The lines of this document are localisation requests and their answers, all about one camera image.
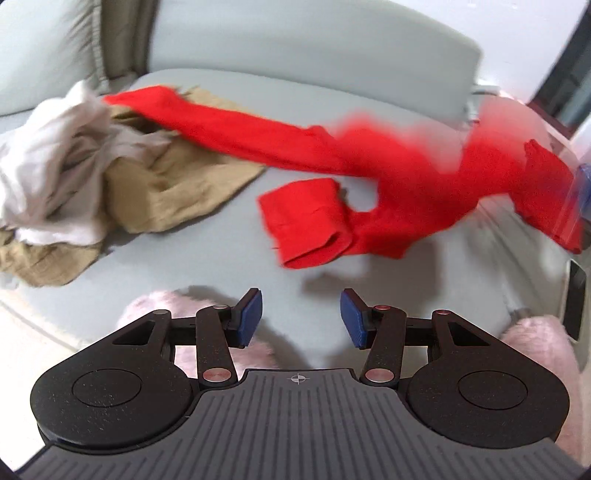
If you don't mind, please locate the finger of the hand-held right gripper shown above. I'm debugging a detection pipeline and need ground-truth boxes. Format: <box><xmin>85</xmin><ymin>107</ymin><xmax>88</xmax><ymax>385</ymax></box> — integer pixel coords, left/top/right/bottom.
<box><xmin>555</xmin><ymin>163</ymin><xmax>591</xmax><ymax>241</ymax></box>

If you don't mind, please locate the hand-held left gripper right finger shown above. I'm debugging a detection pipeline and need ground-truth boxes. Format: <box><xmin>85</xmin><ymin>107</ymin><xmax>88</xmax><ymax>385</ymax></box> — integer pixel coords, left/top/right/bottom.
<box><xmin>340</xmin><ymin>287</ymin><xmax>496</xmax><ymax>388</ymax></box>

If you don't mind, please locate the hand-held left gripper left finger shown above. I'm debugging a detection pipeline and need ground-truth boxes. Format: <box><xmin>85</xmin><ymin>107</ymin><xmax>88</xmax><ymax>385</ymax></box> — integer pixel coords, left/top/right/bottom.
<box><xmin>108</xmin><ymin>287</ymin><xmax>264</xmax><ymax>390</ymax></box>

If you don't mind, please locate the red garment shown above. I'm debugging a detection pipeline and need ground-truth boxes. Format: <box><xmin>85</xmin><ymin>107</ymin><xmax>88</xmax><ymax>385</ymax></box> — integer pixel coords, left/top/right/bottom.
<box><xmin>102</xmin><ymin>85</ymin><xmax>585</xmax><ymax>271</ymax></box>

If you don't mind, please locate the grey sofa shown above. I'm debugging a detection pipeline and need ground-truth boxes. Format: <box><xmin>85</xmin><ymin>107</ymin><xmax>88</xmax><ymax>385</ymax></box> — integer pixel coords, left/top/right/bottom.
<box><xmin>0</xmin><ymin>0</ymin><xmax>573</xmax><ymax>370</ymax></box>

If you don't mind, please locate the person's left leg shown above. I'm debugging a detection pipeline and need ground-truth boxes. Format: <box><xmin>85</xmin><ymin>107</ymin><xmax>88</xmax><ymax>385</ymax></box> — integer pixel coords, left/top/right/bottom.
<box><xmin>115</xmin><ymin>290</ymin><xmax>280</xmax><ymax>377</ymax></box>

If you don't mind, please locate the person's leg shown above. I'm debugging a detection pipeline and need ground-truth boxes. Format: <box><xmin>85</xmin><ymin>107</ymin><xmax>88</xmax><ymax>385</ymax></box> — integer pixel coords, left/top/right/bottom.
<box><xmin>115</xmin><ymin>290</ymin><xmax>280</xmax><ymax>377</ymax></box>
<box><xmin>501</xmin><ymin>314</ymin><xmax>583</xmax><ymax>467</ymax></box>

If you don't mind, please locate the dark rectangular device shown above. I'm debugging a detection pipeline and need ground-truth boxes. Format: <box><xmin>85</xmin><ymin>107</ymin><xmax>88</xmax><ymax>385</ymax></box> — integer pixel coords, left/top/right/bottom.
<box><xmin>562</xmin><ymin>258</ymin><xmax>588</xmax><ymax>343</ymax></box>

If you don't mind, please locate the dark window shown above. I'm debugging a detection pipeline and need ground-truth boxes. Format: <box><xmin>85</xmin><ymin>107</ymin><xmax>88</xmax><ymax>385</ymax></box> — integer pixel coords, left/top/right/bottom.
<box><xmin>531</xmin><ymin>0</ymin><xmax>591</xmax><ymax>134</ymax></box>

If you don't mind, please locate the person's right leg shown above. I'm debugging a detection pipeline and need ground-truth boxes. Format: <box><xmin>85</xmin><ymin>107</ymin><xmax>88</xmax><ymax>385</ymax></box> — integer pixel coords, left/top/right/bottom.
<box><xmin>501</xmin><ymin>314</ymin><xmax>583</xmax><ymax>467</ymax></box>

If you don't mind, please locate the tan garment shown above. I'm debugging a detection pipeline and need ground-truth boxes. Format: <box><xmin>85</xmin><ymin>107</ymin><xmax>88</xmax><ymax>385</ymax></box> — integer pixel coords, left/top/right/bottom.
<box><xmin>0</xmin><ymin>85</ymin><xmax>266</xmax><ymax>287</ymax></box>

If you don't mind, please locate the white garment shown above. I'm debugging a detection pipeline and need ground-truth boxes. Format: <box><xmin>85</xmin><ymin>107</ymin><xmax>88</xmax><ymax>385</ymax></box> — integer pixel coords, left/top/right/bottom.
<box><xmin>0</xmin><ymin>80</ymin><xmax>181</xmax><ymax>247</ymax></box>

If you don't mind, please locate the olive pillow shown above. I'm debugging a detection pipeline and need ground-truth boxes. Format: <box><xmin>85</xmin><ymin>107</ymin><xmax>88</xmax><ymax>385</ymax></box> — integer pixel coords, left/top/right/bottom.
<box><xmin>99</xmin><ymin>0</ymin><xmax>160</xmax><ymax>79</ymax></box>

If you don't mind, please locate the light grey fringed pillow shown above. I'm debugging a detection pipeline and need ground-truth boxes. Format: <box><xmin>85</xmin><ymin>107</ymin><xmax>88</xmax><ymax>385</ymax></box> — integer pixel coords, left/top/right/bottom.
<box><xmin>0</xmin><ymin>0</ymin><xmax>112</xmax><ymax>116</ymax></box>

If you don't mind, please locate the grey cable hose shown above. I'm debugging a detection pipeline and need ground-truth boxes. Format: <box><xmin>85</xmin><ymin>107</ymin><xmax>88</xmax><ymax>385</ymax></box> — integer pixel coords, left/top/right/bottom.
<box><xmin>466</xmin><ymin>79</ymin><xmax>502</xmax><ymax>123</ymax></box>

